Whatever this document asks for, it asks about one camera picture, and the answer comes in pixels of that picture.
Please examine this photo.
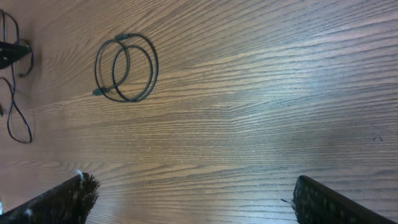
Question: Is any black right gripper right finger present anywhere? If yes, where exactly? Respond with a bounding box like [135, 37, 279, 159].
[288, 175, 397, 224]

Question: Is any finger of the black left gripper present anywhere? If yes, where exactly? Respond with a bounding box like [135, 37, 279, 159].
[0, 42, 29, 69]

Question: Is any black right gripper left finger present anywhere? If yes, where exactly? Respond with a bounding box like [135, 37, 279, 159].
[1, 172, 100, 224]

